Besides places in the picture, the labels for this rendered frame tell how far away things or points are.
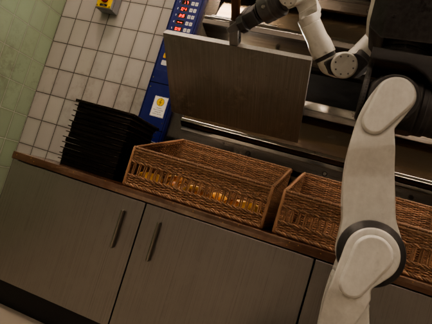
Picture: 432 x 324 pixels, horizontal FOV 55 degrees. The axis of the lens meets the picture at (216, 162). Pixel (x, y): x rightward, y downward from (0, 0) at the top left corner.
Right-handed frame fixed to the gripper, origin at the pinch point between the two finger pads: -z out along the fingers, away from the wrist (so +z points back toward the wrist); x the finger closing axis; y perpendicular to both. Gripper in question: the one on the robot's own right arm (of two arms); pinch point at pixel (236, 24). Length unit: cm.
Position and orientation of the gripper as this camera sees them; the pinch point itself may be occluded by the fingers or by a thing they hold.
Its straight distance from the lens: 147.7
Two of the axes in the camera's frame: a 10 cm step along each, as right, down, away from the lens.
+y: -5.4, -7.4, -4.0
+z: 7.5, -2.1, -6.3
